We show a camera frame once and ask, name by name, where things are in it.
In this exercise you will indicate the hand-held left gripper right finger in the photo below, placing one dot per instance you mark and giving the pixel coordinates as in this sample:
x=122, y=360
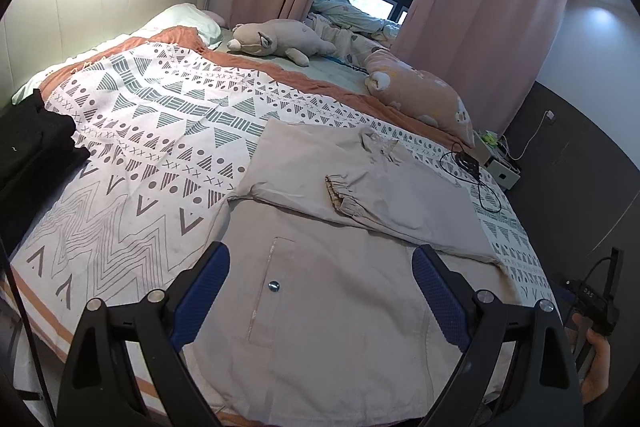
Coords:
x=440, y=302

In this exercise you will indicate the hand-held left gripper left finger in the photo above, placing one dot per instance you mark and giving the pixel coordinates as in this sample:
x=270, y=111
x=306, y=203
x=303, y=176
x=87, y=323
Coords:
x=200, y=302

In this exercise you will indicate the beige jacket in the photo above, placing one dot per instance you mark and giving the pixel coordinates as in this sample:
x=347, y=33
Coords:
x=350, y=307

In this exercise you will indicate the black folded clothes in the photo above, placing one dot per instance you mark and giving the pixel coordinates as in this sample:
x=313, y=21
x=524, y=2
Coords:
x=35, y=142

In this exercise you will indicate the person's right hand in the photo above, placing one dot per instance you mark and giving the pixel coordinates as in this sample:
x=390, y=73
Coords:
x=597, y=367

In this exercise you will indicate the white nightstand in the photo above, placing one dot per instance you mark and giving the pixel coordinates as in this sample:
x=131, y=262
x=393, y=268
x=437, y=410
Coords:
x=505, y=174

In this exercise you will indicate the white patterned blanket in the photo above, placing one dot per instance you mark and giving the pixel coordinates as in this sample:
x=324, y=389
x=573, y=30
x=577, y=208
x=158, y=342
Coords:
x=150, y=147

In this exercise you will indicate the green item on nightstand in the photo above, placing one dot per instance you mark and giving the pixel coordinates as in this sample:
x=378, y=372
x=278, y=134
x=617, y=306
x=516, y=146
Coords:
x=487, y=138

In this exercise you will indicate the pink printed pillow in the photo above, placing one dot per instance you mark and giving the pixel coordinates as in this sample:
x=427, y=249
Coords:
x=420, y=92

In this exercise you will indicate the terracotta bedspread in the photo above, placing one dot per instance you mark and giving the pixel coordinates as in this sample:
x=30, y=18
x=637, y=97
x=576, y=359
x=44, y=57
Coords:
x=310, y=79

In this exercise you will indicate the green bed sheet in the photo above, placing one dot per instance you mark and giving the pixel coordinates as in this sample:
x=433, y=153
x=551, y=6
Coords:
x=335, y=74

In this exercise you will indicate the beige plush toy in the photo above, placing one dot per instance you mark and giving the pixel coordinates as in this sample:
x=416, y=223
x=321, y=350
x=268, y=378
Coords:
x=280, y=39

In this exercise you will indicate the white pillow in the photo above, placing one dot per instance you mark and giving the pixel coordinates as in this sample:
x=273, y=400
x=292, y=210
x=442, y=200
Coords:
x=185, y=19

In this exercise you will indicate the pale crumpled bedding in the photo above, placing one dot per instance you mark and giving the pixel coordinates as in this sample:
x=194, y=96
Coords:
x=370, y=14

